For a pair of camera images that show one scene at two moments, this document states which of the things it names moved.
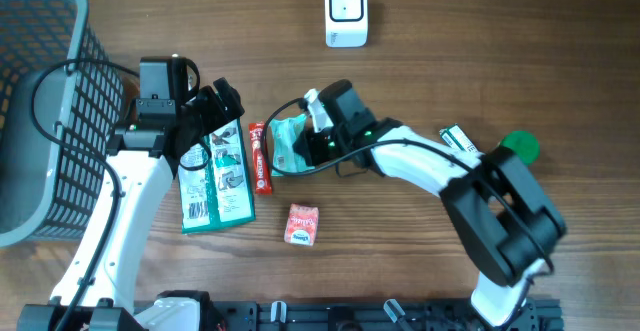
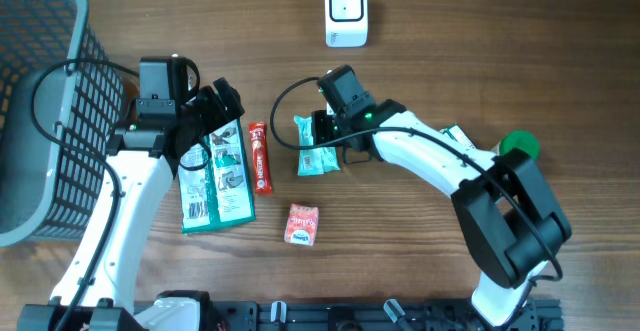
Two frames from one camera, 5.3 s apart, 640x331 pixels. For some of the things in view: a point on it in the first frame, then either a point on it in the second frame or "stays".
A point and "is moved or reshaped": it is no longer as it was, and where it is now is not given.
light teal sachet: (284, 132) is moved or reshaped
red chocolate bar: (261, 173) stays
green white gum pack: (457, 138) stays
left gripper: (218, 113) stays
